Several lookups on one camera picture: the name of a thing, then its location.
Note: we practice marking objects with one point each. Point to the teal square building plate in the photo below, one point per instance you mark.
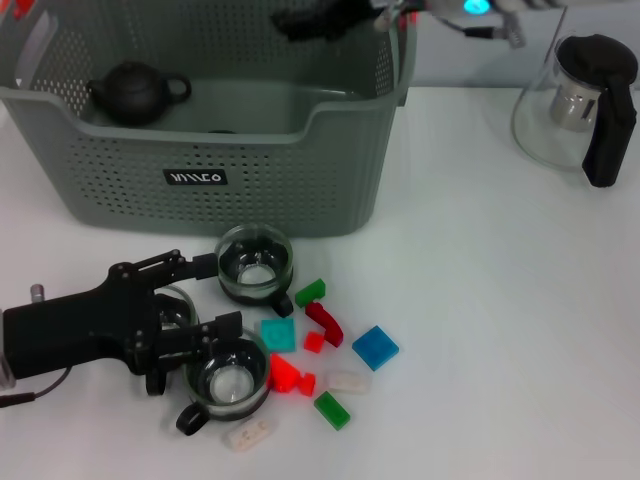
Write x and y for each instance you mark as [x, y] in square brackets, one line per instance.
[277, 335]

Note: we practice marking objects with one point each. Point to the bright red slope brick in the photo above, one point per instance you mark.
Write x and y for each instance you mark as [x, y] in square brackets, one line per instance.
[282, 375]

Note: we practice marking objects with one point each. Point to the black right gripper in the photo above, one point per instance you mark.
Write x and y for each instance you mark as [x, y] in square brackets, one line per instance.
[350, 12]

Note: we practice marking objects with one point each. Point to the small bright red brick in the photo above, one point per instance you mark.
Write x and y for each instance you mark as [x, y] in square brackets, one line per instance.
[306, 385]

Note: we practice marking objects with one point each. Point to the small green building brick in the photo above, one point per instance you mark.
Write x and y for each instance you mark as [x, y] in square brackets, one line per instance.
[309, 294]

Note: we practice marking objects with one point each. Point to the dark red curved brick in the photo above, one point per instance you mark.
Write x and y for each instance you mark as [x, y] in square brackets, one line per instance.
[327, 327]

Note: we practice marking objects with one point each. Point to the white flat two-stud brick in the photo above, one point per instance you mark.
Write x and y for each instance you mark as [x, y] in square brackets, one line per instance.
[347, 382]

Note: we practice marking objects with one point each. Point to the black clay teapot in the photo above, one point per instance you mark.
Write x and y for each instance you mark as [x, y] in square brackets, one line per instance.
[130, 95]

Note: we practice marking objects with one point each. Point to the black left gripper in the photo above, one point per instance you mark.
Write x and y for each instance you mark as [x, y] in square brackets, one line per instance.
[75, 330]

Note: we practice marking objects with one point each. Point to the grey perforated storage bin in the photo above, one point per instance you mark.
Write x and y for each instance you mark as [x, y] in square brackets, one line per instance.
[280, 190]

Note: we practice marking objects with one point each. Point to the small orange-red square brick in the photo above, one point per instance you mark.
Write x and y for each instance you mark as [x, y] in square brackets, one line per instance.
[313, 342]

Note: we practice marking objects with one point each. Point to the green flat building plate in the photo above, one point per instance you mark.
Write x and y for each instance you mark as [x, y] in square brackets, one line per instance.
[331, 410]

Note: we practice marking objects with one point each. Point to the translucent white building brick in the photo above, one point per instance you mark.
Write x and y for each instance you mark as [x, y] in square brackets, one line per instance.
[248, 433]

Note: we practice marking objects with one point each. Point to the blue square building plate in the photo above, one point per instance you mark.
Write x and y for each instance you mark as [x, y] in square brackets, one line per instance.
[375, 347]

